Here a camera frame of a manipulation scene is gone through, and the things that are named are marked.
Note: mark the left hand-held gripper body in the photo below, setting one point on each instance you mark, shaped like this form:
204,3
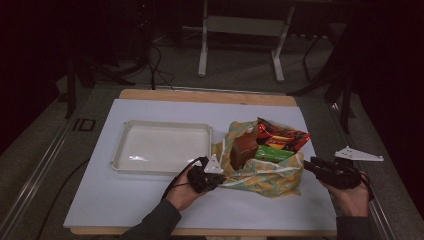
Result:
203,180

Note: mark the brown rectangular box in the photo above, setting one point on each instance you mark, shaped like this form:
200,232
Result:
243,150

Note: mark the black metal stand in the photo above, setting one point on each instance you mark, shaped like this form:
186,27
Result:
346,100

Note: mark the white plastic tray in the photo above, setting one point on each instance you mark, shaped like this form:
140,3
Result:
160,146

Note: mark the green snack packet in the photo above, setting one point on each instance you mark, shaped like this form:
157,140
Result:
273,154

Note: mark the white metal stand frame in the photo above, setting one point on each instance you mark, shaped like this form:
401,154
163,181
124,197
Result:
245,26

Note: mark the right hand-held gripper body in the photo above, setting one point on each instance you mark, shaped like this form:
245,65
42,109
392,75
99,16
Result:
343,175

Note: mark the person's left hand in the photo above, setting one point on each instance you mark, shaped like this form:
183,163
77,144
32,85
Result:
183,196

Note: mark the yellow floral cloth bag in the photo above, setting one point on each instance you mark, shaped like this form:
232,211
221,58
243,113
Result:
266,180

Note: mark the black tripod stand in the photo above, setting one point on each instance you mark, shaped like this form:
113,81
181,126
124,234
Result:
70,90

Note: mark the white table mat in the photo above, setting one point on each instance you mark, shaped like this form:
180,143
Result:
140,200

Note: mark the red chip bag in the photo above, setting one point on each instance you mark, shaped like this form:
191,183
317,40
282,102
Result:
283,135

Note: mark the person's right hand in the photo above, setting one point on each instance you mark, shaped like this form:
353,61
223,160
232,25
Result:
351,200

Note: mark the aluminium floor rail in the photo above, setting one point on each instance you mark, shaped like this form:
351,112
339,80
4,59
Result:
383,216
36,173

